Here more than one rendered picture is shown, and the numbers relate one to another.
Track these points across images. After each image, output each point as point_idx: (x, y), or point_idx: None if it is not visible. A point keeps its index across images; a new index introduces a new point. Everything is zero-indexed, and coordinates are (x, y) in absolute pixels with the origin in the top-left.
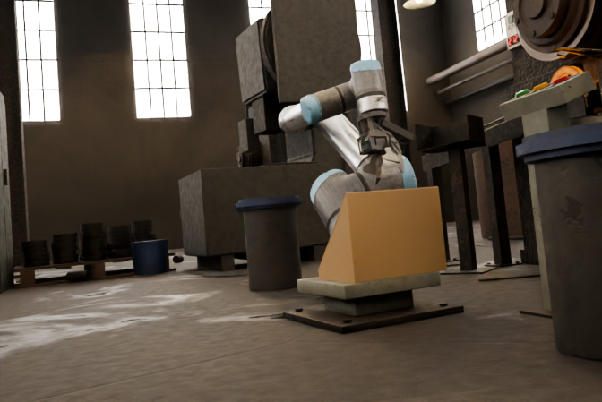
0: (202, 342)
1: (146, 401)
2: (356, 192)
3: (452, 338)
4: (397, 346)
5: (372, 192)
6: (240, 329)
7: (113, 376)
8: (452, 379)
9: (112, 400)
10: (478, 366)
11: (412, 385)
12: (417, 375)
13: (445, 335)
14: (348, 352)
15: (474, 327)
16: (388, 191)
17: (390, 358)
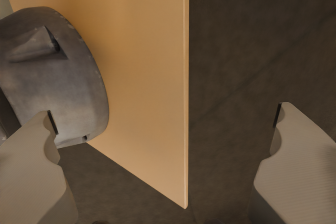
0: (120, 185)
1: (239, 205)
2: (185, 188)
3: (269, 48)
4: (250, 92)
5: (187, 153)
6: (78, 160)
7: (181, 218)
8: (331, 105)
9: (226, 214)
10: (331, 82)
11: (320, 123)
12: (311, 114)
13: (255, 44)
14: (237, 122)
15: (253, 0)
16: (187, 106)
17: (273, 110)
